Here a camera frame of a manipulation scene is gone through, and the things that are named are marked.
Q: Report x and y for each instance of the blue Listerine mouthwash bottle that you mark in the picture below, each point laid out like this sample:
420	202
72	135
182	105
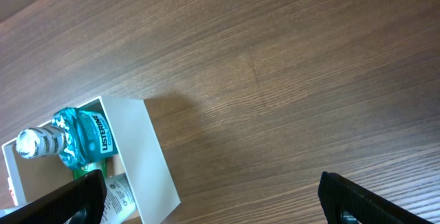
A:
79	137

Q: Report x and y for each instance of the white square container box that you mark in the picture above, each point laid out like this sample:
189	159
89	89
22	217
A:
139	157

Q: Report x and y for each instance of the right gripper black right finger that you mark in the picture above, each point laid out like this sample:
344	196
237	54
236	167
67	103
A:
344	201

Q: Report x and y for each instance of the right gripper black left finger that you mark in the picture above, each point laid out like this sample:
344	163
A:
80	201

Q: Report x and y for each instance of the green white soap box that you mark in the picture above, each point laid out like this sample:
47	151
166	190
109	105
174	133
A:
99	165

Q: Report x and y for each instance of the white lotion tube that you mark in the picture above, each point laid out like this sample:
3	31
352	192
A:
119	203

